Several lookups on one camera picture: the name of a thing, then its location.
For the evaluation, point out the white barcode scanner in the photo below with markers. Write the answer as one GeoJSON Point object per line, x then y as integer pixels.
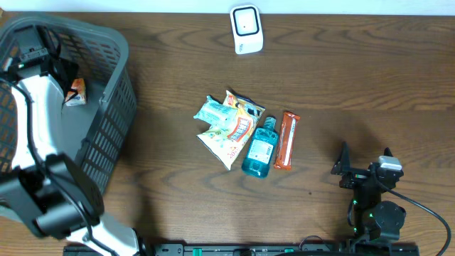
{"type": "Point", "coordinates": [246, 29]}

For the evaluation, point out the green wet wipes pack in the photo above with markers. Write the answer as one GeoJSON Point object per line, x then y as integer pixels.
{"type": "Point", "coordinates": [216, 114]}

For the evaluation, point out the blue mouthwash bottle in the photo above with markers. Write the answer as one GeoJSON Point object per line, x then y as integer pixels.
{"type": "Point", "coordinates": [258, 157]}

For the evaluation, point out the small orange carton box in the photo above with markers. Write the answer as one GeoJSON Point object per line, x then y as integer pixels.
{"type": "Point", "coordinates": [77, 93]}

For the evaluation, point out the grey plastic shopping basket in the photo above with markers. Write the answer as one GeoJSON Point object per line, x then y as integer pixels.
{"type": "Point", "coordinates": [94, 132]}

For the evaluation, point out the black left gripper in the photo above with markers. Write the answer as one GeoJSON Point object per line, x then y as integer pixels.
{"type": "Point", "coordinates": [67, 69]}

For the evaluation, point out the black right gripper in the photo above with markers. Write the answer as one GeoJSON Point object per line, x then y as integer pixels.
{"type": "Point", "coordinates": [343, 166]}

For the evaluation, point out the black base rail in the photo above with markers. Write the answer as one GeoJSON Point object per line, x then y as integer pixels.
{"type": "Point", "coordinates": [311, 248]}

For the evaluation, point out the yellow snack bag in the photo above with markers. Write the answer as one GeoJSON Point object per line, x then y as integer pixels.
{"type": "Point", "coordinates": [226, 144]}

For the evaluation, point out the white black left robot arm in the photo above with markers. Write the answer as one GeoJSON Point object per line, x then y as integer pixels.
{"type": "Point", "coordinates": [63, 159]}

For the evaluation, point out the orange snack bar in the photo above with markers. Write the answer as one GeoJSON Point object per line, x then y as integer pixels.
{"type": "Point", "coordinates": [286, 141]}

